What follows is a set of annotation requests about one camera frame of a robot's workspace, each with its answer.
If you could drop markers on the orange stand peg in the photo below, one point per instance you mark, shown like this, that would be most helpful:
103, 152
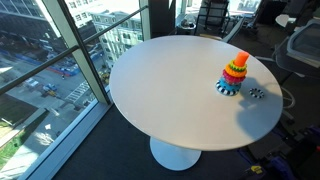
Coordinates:
241, 58

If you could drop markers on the grey window mullion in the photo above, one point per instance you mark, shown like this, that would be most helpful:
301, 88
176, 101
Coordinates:
145, 20
80, 56

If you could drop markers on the grey slanted chair back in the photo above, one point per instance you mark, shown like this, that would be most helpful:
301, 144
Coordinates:
233, 31

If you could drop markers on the yellow black tag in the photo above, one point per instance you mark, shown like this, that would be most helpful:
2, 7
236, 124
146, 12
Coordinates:
256, 169

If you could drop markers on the small white round table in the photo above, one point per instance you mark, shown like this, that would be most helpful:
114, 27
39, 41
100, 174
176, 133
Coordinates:
285, 20

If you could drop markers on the blue purple tool pile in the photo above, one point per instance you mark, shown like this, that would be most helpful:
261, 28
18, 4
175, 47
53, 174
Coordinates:
283, 166

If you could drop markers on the white table pedestal base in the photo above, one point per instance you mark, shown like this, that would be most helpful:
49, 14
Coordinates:
173, 156

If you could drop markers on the black frame chair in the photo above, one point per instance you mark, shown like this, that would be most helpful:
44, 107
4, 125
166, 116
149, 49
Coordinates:
213, 16

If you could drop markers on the dark window rail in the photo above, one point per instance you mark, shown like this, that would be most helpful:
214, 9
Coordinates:
40, 66

